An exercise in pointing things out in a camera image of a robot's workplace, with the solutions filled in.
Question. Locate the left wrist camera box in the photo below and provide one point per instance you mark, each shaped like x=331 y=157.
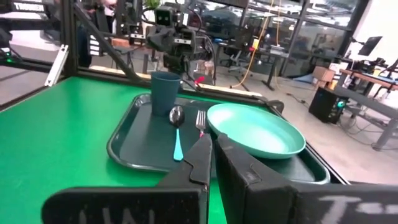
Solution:
x=164 y=16

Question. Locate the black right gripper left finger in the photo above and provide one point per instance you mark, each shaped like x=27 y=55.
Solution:
x=174 y=202

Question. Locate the black monitor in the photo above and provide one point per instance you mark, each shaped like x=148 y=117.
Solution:
x=370 y=46

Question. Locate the cardboard box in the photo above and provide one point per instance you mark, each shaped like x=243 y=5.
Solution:
x=323 y=74

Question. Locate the dark blue plastic cup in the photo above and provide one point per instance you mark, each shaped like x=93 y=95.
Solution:
x=164 y=93

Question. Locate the wooden top workbench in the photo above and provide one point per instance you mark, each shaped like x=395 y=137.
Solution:
x=370 y=93

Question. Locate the black office chair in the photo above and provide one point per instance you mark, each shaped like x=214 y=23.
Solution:
x=237 y=59

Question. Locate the black plastic tray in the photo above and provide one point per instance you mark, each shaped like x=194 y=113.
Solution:
x=146 y=143

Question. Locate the teal plastic plate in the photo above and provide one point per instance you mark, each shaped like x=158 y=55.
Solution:
x=255 y=130

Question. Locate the person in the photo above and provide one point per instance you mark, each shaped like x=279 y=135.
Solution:
x=109 y=7

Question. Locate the black computer tower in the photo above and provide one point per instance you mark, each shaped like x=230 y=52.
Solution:
x=326 y=104

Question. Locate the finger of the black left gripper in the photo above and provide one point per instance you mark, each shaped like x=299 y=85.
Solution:
x=153 y=39
x=167 y=39

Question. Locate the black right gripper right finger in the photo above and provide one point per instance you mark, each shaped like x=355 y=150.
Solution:
x=264 y=199

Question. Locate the white metal bracket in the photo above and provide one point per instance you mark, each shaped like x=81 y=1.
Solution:
x=56 y=67

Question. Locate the green table mat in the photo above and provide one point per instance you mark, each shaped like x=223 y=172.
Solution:
x=46 y=140

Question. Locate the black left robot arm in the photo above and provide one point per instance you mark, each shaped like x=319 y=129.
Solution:
x=175 y=63

